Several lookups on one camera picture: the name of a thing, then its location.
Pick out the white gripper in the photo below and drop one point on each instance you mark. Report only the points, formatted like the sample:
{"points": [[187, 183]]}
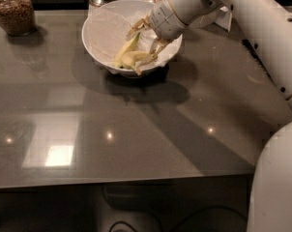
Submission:
{"points": [[164, 20]]}

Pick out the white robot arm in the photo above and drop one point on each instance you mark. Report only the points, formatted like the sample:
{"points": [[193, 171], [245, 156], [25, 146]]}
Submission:
{"points": [[268, 27]]}

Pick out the yellow green banana upright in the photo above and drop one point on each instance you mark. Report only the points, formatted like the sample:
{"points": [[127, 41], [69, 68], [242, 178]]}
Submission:
{"points": [[127, 47]]}

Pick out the white bowl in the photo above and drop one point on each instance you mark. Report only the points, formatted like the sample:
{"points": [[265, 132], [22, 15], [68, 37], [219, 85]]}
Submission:
{"points": [[101, 20]]}

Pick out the white paper napkin liner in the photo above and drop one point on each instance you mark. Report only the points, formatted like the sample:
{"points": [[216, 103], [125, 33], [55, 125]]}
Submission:
{"points": [[104, 33]]}

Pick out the white folded card stand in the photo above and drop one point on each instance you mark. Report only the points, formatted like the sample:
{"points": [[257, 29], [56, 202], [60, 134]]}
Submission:
{"points": [[222, 17]]}

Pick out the black mesh mat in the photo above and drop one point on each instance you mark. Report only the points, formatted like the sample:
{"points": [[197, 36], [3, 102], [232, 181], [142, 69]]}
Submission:
{"points": [[253, 54]]}

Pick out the glass jar with grains left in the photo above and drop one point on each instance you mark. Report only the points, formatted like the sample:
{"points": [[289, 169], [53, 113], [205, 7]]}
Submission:
{"points": [[17, 17]]}

